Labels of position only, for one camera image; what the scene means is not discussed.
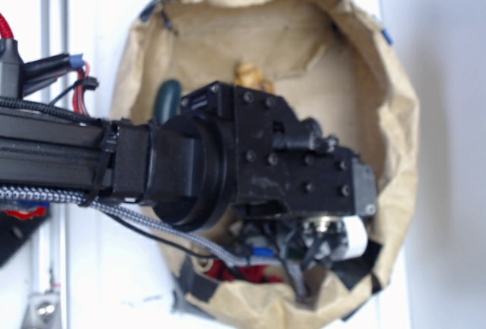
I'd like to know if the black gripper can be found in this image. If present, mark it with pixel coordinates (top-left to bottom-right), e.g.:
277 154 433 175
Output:
178 82 377 270

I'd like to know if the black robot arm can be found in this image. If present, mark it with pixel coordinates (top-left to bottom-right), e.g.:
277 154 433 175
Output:
1 82 377 267

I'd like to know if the red crumpled cloth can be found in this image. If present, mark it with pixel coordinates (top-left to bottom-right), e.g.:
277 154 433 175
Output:
205 260 284 284

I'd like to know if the orange spiral seashell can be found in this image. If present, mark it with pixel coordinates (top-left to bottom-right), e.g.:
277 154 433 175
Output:
234 62 275 93

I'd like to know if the brown paper bag bin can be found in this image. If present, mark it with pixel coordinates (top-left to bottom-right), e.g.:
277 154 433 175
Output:
110 0 419 328

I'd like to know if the dark green rubber cucumber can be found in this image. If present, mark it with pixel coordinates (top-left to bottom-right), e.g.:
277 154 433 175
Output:
153 79 181 124

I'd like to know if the red wire bundle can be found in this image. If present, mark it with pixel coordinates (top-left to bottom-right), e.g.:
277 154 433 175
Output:
0 11 100 115

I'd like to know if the metal corner bracket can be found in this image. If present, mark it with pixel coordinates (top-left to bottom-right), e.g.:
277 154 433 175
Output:
21 292 62 329

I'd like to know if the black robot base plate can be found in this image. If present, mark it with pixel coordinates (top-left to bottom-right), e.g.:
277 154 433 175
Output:
0 210 49 267

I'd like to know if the grey braided cable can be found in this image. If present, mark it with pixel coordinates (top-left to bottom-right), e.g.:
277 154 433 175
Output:
0 186 308 302

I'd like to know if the aluminium rail frame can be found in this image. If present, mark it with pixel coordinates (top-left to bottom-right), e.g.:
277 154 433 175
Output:
31 0 71 328

